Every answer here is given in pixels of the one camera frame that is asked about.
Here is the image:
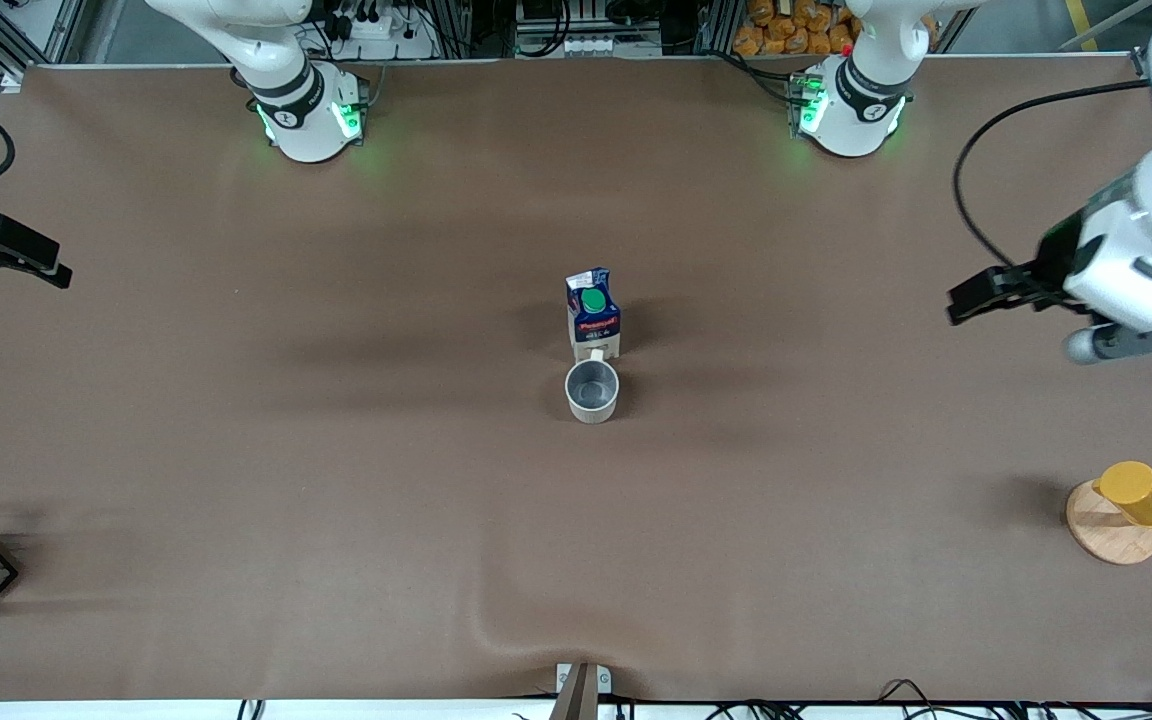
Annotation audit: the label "blue white milk carton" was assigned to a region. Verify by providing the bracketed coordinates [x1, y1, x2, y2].
[564, 266, 624, 364]

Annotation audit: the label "beige ceramic cup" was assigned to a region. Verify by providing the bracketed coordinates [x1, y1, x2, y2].
[564, 348, 622, 426]

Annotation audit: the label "yellow plastic cup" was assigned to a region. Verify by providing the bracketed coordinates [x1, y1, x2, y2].
[1093, 460, 1152, 528]

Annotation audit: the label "round wooden board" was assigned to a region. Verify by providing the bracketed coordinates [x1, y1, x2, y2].
[1066, 480, 1152, 566]

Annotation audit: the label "orange snack bags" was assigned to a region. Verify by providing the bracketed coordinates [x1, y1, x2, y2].
[733, 0, 859, 57]

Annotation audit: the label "large white power strip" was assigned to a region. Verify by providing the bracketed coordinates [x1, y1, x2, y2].
[329, 8, 439, 47]

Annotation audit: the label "brown table cloth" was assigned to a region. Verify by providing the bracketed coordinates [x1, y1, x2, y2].
[0, 54, 1152, 703]

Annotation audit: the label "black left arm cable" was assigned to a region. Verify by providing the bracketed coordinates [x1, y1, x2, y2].
[952, 77, 1152, 270]

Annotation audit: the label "black cable bundle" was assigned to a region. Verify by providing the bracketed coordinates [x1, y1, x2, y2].
[696, 678, 1152, 720]

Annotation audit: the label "metal table clamp bracket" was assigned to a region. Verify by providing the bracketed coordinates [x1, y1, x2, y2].
[550, 662, 613, 720]

